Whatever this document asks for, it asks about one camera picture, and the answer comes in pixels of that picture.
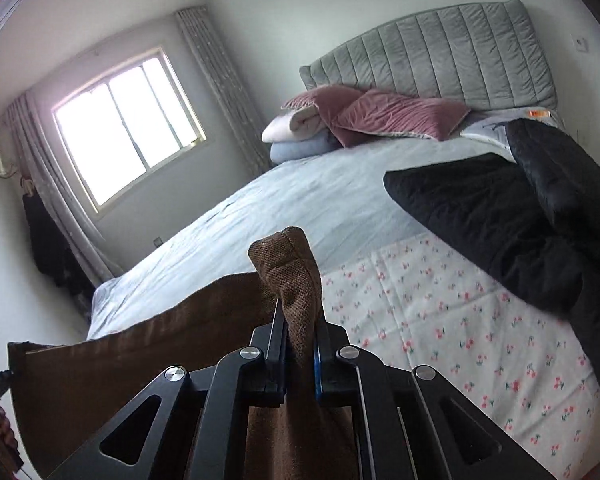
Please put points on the brown jacket with fur collar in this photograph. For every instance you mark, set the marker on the brown jacket with fur collar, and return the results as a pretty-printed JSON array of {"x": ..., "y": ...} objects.
[{"x": 130, "y": 360}]

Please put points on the hanging dark clothes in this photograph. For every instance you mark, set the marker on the hanging dark clothes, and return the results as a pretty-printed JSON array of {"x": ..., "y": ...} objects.
[{"x": 50, "y": 245}]

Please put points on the orange tag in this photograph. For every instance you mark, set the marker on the orange tag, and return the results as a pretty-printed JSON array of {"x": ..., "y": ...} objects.
[{"x": 539, "y": 114}]

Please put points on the black quilted jacket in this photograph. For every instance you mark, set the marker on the black quilted jacket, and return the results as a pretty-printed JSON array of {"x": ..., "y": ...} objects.
[{"x": 455, "y": 200}]

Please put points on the grey patterned curtain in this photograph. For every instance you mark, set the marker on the grey patterned curtain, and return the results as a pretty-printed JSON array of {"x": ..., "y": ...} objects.
[
  {"x": 220, "y": 85},
  {"x": 55, "y": 185}
]

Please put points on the grey padded headboard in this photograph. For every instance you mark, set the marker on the grey padded headboard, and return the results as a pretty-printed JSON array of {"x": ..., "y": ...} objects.
[{"x": 430, "y": 50}]

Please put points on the white printed pillow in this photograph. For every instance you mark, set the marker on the white printed pillow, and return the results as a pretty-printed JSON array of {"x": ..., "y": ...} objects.
[{"x": 485, "y": 132}]

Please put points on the window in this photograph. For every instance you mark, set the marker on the window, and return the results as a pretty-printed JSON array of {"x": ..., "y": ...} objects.
[{"x": 125, "y": 125}]

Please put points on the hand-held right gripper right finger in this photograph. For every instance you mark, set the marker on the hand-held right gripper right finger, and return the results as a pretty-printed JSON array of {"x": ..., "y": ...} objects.
[{"x": 317, "y": 375}]

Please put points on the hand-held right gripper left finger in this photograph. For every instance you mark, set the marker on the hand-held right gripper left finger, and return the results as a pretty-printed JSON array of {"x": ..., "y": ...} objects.
[{"x": 277, "y": 340}]

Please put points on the pink velvet pillow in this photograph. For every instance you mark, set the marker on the pink velvet pillow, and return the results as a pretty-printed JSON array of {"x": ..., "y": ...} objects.
[
  {"x": 400, "y": 115},
  {"x": 325, "y": 102}
]

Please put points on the light blue bedspread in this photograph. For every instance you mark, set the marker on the light blue bedspread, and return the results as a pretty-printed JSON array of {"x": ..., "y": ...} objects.
[{"x": 280, "y": 200}]

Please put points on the black shiny puffer jacket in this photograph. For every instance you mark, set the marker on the black shiny puffer jacket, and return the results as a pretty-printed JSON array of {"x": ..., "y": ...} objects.
[{"x": 570, "y": 170}]

